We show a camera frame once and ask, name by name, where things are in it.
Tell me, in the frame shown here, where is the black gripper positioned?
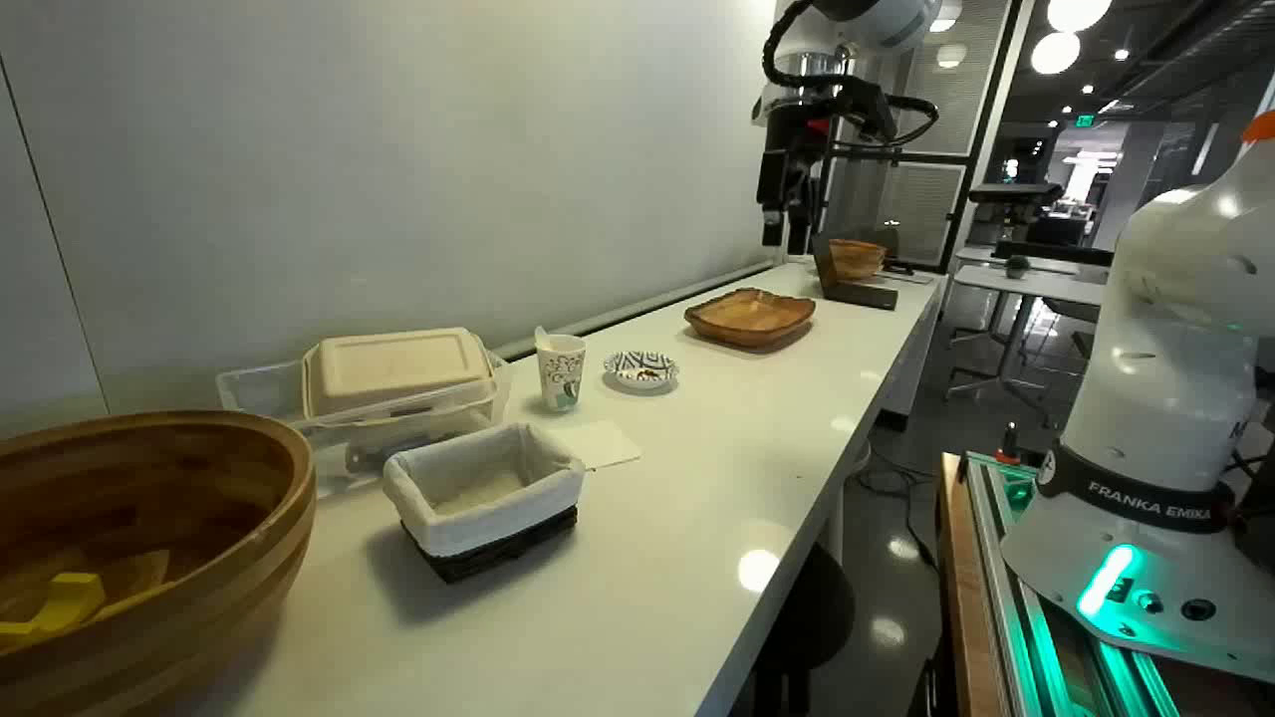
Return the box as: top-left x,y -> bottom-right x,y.
755,79 -> 892,256

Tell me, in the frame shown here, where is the white background table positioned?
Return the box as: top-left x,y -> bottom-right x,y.
951,264 -> 1106,306

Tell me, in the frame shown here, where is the clear plastic bin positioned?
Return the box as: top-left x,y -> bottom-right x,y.
214,353 -> 505,480

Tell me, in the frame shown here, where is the yellow object in bowl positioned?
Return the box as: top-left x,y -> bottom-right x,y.
0,575 -> 107,652

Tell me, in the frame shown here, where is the beige takeout container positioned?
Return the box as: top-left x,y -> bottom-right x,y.
302,328 -> 493,419

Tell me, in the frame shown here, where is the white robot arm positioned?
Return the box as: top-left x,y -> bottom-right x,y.
1002,110 -> 1275,681

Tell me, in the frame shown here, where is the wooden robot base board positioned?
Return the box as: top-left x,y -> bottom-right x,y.
941,452 -> 1011,717

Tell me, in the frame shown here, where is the white paper napkin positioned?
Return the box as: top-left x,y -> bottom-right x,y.
554,423 -> 642,470

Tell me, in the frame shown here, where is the black framed glass partition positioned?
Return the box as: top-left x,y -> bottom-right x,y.
785,0 -> 1026,272

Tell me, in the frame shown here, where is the large round wooden bowl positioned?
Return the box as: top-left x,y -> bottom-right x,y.
0,411 -> 315,717

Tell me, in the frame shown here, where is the white fabric lined basket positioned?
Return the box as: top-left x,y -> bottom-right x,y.
378,423 -> 588,581

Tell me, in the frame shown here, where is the patterned paper cup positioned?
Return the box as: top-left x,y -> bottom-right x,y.
533,330 -> 588,413

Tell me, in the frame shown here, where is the blue patterned paper bowl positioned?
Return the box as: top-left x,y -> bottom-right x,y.
605,350 -> 679,395

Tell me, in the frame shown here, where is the rectangular wooden tray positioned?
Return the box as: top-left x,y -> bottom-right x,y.
686,285 -> 816,350

